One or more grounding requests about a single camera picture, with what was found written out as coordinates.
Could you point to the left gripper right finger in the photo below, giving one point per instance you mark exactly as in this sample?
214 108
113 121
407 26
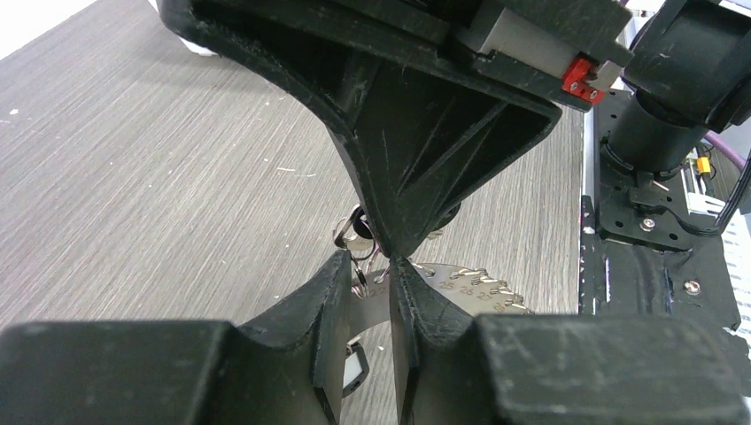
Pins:
454 368

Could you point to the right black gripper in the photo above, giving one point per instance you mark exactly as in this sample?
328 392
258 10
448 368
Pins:
426 101

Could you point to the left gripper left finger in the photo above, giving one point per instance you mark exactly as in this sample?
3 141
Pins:
284 366

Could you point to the black key tag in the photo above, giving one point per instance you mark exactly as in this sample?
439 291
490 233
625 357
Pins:
356 367

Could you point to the numbered metal key ring disc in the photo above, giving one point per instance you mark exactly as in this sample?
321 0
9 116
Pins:
473 290

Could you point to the black-headed key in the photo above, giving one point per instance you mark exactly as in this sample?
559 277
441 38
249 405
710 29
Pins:
355 226

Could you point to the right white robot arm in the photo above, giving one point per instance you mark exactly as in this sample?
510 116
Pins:
690 69

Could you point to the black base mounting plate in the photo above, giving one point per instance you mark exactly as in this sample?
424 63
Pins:
635 258

